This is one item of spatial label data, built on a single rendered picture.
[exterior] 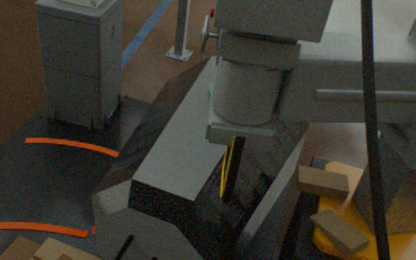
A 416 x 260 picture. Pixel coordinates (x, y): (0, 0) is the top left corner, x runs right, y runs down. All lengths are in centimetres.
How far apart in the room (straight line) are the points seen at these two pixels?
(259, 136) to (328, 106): 21
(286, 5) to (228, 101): 35
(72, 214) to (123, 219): 101
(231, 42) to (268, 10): 16
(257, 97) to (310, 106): 16
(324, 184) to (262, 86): 76
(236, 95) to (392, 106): 46
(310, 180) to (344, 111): 57
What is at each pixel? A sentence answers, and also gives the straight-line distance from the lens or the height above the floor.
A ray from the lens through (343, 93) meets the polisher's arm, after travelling 134.
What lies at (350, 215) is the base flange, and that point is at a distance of 191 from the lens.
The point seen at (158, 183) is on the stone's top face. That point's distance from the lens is 171.
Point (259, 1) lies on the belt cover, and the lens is 106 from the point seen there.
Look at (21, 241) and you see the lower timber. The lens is 250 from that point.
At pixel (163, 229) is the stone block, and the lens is 170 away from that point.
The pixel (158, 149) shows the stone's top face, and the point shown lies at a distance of 185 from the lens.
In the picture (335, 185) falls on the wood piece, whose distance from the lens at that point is 193.
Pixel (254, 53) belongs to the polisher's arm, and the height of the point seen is 152.
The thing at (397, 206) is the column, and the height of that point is 94.
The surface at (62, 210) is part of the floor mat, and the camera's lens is 277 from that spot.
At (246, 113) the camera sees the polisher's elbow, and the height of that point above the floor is 133.
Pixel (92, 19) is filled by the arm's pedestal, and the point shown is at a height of 83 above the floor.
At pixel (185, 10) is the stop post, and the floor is 45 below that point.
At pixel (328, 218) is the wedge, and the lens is 183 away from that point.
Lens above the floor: 207
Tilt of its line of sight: 37 degrees down
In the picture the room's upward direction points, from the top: 9 degrees clockwise
